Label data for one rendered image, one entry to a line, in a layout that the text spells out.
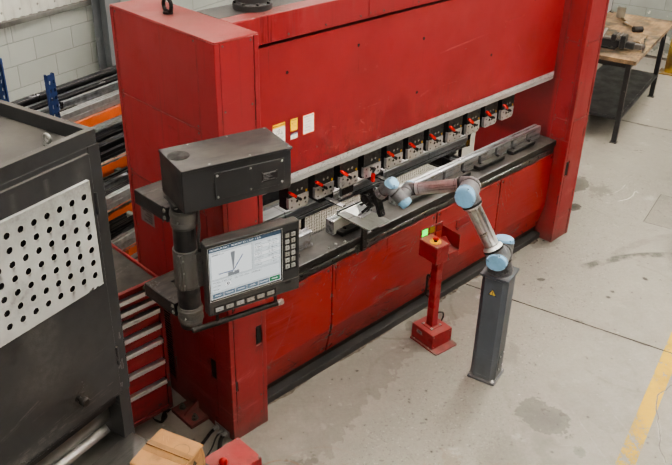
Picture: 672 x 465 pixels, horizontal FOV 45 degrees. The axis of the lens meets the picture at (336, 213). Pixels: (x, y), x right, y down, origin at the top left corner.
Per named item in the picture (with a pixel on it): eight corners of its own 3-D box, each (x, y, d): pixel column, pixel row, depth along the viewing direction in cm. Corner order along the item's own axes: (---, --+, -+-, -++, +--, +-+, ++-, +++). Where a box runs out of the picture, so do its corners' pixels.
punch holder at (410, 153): (407, 161, 511) (409, 137, 503) (397, 156, 516) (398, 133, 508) (422, 154, 520) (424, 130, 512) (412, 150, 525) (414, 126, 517)
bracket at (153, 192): (166, 223, 343) (164, 208, 339) (134, 203, 358) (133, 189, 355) (240, 193, 368) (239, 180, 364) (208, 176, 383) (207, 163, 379)
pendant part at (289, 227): (209, 318, 349) (205, 246, 332) (198, 304, 358) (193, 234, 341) (300, 288, 371) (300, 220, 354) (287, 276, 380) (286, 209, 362)
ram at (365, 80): (237, 205, 419) (231, 55, 381) (227, 200, 424) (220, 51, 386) (553, 78, 606) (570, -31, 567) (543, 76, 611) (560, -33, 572)
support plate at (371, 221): (369, 231, 468) (369, 230, 468) (337, 215, 485) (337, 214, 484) (389, 221, 479) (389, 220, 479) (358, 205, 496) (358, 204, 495)
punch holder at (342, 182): (340, 190, 473) (340, 164, 465) (329, 185, 479) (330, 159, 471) (357, 182, 483) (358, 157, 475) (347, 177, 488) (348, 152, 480)
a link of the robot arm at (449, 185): (483, 169, 456) (402, 177, 477) (478, 177, 447) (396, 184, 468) (486, 188, 460) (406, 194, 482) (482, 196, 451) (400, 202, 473)
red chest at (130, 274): (99, 468, 436) (74, 317, 388) (53, 420, 467) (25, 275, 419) (176, 423, 467) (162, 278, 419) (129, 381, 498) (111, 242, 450)
